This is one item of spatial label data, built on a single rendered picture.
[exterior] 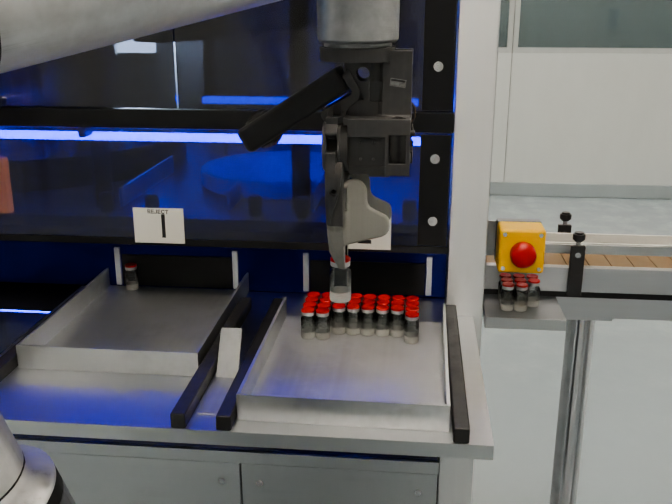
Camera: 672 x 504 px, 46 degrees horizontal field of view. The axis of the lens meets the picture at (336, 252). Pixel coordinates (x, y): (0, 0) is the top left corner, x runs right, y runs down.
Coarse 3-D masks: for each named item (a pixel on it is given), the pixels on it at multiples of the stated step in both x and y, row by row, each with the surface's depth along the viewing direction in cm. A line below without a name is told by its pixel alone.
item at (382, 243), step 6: (390, 222) 128; (390, 228) 128; (390, 234) 128; (372, 240) 129; (378, 240) 129; (384, 240) 129; (390, 240) 129; (348, 246) 130; (354, 246) 130; (360, 246) 129; (366, 246) 129; (372, 246) 129; (378, 246) 129; (384, 246) 129; (390, 246) 129
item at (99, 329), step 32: (96, 288) 139; (160, 288) 143; (192, 288) 143; (64, 320) 126; (96, 320) 129; (128, 320) 129; (160, 320) 129; (192, 320) 129; (224, 320) 124; (32, 352) 112; (64, 352) 111; (96, 352) 111; (128, 352) 110; (160, 352) 110; (192, 352) 110
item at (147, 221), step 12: (144, 216) 132; (156, 216) 131; (168, 216) 131; (180, 216) 131; (144, 228) 132; (156, 228) 132; (168, 228) 132; (180, 228) 132; (144, 240) 133; (156, 240) 133; (168, 240) 133; (180, 240) 132
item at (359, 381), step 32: (288, 320) 129; (288, 352) 117; (320, 352) 117; (352, 352) 117; (384, 352) 117; (416, 352) 117; (256, 384) 108; (288, 384) 108; (320, 384) 108; (352, 384) 108; (384, 384) 108; (416, 384) 108; (448, 384) 100; (256, 416) 98; (288, 416) 98; (320, 416) 97; (352, 416) 97; (384, 416) 96; (416, 416) 96; (448, 416) 96
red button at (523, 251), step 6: (516, 246) 124; (522, 246) 124; (528, 246) 124; (510, 252) 125; (516, 252) 124; (522, 252) 124; (528, 252) 123; (534, 252) 124; (516, 258) 124; (522, 258) 124; (528, 258) 124; (534, 258) 124; (516, 264) 124; (522, 264) 124; (528, 264) 124
